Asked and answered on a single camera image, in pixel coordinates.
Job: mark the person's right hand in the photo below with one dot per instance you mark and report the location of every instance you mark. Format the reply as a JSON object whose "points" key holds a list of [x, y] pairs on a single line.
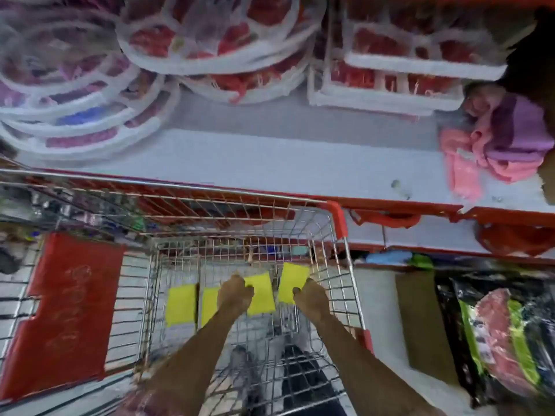
{"points": [[310, 298]]}

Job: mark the person's left forearm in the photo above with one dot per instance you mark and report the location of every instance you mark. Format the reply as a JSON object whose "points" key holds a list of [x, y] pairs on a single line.
{"points": [[191, 363]]}

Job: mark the pile of assorted colourful packets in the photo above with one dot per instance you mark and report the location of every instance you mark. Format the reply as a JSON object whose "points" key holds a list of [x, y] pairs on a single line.
{"points": [[86, 218]]}

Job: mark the person's left hand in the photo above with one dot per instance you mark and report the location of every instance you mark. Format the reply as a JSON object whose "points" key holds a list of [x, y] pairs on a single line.
{"points": [[234, 294]]}

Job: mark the red plastic basin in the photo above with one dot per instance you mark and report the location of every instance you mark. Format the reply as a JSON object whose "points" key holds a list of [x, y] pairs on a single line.
{"points": [[511, 240], [390, 221]]}

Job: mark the blue plastic bag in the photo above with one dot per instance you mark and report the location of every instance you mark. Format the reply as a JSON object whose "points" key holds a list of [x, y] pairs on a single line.
{"points": [[388, 257]]}

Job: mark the brown cardboard sheet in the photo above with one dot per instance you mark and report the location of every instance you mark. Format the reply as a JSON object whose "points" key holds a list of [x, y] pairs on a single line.
{"points": [[425, 324]]}

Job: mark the yellow sponge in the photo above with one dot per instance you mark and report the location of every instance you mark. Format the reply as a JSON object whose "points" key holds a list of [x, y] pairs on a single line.
{"points": [[208, 305], [181, 304], [291, 279], [262, 294]]}

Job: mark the black trousers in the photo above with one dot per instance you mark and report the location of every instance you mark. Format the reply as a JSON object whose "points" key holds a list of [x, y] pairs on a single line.
{"points": [[303, 385]]}

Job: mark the person's right forearm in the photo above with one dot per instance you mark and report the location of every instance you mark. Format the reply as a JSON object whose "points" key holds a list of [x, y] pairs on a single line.
{"points": [[368, 376]]}

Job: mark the pink purple cloths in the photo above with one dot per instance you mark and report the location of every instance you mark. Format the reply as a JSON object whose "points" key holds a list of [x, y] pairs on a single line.
{"points": [[459, 168]]}

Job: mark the black green pink packaged goods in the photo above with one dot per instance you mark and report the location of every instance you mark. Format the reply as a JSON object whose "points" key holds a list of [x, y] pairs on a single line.
{"points": [[498, 333]]}

